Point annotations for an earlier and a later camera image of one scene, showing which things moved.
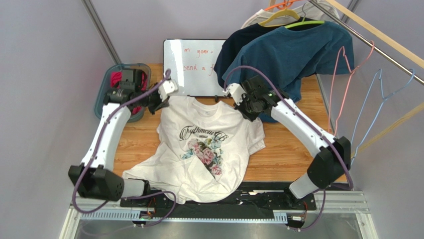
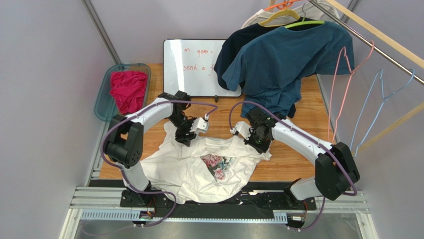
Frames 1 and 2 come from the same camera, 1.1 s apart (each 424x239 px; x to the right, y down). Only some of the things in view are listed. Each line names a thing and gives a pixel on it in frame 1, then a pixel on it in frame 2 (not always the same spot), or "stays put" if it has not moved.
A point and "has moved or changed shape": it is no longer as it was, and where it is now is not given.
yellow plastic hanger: [285, 12] stays put
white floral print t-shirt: [205, 145] has moved or changed shape
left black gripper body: [155, 102] to [182, 130]
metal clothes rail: [362, 37] stays put
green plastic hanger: [312, 22] stays put
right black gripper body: [243, 105] to [251, 140]
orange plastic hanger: [283, 5] stays put
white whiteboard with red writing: [190, 62] stays put
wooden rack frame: [405, 50] stays put
